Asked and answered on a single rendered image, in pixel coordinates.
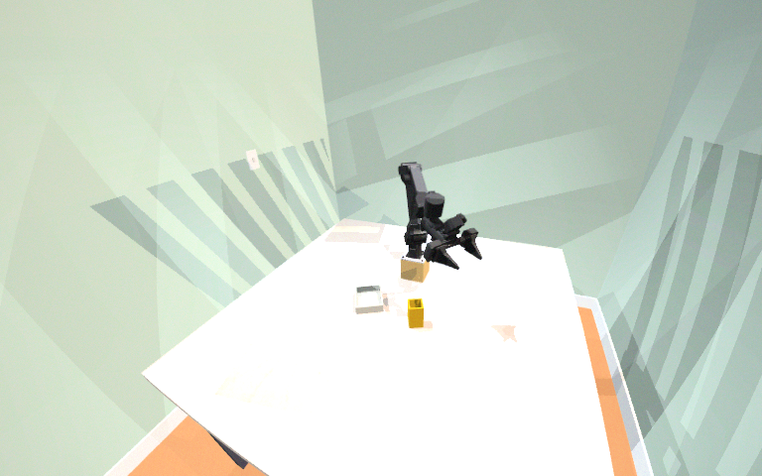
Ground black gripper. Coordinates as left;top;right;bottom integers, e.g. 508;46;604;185
423;221;483;271

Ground yellow square cup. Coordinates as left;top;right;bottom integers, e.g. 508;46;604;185
408;297;424;328

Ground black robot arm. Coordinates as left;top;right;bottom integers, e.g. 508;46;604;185
399;162;467;260

